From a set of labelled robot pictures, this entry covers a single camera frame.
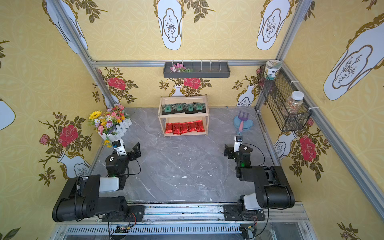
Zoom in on green tea bag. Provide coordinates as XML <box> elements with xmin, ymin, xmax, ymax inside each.
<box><xmin>185</xmin><ymin>103</ymin><xmax>199</xmax><ymax>114</ymax></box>
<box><xmin>194</xmin><ymin>103</ymin><xmax>206</xmax><ymax>113</ymax></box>
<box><xmin>161</xmin><ymin>104</ymin><xmax>175</xmax><ymax>115</ymax></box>
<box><xmin>173</xmin><ymin>103</ymin><xmax>186</xmax><ymax>114</ymax></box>

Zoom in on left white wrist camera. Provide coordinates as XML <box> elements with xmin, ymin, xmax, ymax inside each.
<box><xmin>112</xmin><ymin>139</ymin><xmax>127</xmax><ymax>156</ymax></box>

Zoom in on patterned tin jar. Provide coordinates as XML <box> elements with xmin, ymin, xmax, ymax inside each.
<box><xmin>264</xmin><ymin>60</ymin><xmax>283</xmax><ymax>80</ymax></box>

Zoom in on grey wall tray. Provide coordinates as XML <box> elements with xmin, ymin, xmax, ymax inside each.
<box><xmin>163</xmin><ymin>61</ymin><xmax>231</xmax><ymax>79</ymax></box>

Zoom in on glass jar white lid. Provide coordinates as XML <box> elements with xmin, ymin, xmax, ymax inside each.
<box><xmin>283</xmin><ymin>91</ymin><xmax>305</xmax><ymax>117</ymax></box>

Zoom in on blue dustpan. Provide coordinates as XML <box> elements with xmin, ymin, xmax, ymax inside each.
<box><xmin>234</xmin><ymin>116</ymin><xmax>254</xmax><ymax>132</ymax></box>

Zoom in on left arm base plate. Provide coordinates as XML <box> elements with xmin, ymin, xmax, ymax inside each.
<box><xmin>102</xmin><ymin>205</ymin><xmax>145</xmax><ymax>223</ymax></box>

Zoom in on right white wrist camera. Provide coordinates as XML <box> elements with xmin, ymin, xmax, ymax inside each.
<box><xmin>234</xmin><ymin>136</ymin><xmax>243</xmax><ymax>152</ymax></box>

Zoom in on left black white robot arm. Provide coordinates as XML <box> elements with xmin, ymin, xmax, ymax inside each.
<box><xmin>52</xmin><ymin>140</ymin><xmax>145</xmax><ymax>223</ymax></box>

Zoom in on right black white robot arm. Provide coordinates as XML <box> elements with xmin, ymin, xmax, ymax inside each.
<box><xmin>224</xmin><ymin>145</ymin><xmax>295</xmax><ymax>212</ymax></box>

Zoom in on flower bouquet white fence pot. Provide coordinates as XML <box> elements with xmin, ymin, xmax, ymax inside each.
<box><xmin>89</xmin><ymin>104</ymin><xmax>132</xmax><ymax>148</ymax></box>

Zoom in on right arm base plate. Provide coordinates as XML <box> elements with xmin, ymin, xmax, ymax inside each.
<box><xmin>220</xmin><ymin>205</ymin><xmax>266</xmax><ymax>222</ymax></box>

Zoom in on wooden two-tier shelf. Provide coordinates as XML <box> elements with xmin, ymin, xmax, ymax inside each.
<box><xmin>158</xmin><ymin>95</ymin><xmax>210</xmax><ymax>137</ymax></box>

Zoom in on small circuit board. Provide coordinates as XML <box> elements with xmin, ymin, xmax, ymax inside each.
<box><xmin>115</xmin><ymin>225</ymin><xmax>131</xmax><ymax>234</ymax></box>

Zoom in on pink flowers in tray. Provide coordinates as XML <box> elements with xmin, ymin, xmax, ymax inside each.
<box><xmin>170</xmin><ymin>63</ymin><xmax>192</xmax><ymax>73</ymax></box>

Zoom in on black wire wall basket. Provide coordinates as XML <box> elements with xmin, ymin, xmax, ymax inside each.
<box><xmin>255</xmin><ymin>66</ymin><xmax>312</xmax><ymax>132</ymax></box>

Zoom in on purple pink toy rake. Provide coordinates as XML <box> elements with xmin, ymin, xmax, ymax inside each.
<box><xmin>238</xmin><ymin>111</ymin><xmax>249</xmax><ymax>136</ymax></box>

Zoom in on aluminium rail frame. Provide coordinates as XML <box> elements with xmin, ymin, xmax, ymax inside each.
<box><xmin>50</xmin><ymin>203</ymin><xmax>317</xmax><ymax>240</ymax></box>

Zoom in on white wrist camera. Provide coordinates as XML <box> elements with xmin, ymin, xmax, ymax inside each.
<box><xmin>234</xmin><ymin>136</ymin><xmax>243</xmax><ymax>152</ymax></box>
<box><xmin>112</xmin><ymin>139</ymin><xmax>127</xmax><ymax>156</ymax></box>

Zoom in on red tea bag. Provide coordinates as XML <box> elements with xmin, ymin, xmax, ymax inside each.
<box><xmin>165</xmin><ymin>123</ymin><xmax>173</xmax><ymax>134</ymax></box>
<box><xmin>195</xmin><ymin>120</ymin><xmax>205</xmax><ymax>133</ymax></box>
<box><xmin>172</xmin><ymin>123</ymin><xmax>182</xmax><ymax>135</ymax></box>
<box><xmin>188</xmin><ymin>122</ymin><xmax>197</xmax><ymax>133</ymax></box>
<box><xmin>180</xmin><ymin>123</ymin><xmax>190</xmax><ymax>134</ymax></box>

